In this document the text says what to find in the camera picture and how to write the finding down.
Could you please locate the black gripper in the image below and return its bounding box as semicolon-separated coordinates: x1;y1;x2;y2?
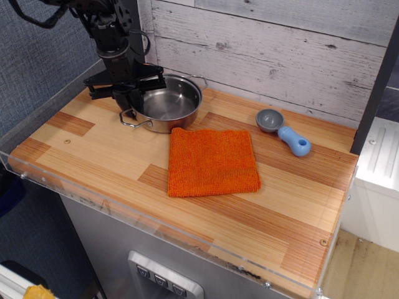
84;49;166;120

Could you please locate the stainless steel pot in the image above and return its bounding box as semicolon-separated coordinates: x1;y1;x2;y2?
119;74;208;133

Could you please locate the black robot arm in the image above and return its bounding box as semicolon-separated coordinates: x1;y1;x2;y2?
44;1;166;113

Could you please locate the orange knitted cloth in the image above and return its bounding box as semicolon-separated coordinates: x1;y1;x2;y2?
168;128;261;197

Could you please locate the blue grey toy scoop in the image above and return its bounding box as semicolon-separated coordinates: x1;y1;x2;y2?
255;108;312;157

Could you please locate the grey cabinet with dispenser panel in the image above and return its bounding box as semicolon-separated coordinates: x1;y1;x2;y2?
62;196;315;298

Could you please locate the yellow black object bottom left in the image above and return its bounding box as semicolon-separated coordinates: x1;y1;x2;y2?
1;266;56;299

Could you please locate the white ridged side cabinet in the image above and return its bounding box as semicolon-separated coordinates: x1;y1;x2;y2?
341;117;398;252

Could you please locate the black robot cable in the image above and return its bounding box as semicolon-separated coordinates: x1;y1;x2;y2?
7;0;68;30

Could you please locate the dark vertical post right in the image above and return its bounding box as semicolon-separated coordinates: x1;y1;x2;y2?
350;20;398;155

